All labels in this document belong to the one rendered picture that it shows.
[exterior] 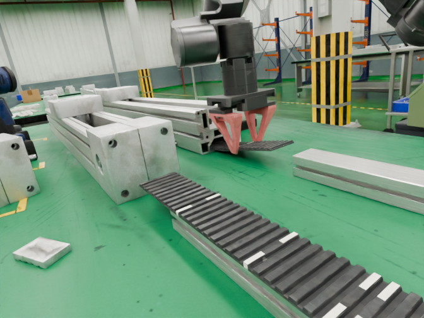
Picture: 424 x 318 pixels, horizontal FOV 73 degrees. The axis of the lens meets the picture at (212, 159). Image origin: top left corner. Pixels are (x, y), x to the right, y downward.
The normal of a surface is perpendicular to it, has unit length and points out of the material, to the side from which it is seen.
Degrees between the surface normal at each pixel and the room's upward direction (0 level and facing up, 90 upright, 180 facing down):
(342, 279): 0
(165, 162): 90
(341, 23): 90
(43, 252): 0
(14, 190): 90
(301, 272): 0
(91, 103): 90
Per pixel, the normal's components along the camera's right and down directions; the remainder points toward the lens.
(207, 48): 0.33, 0.44
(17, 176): 0.75, 0.11
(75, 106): 0.55, 0.19
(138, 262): -0.13, -0.94
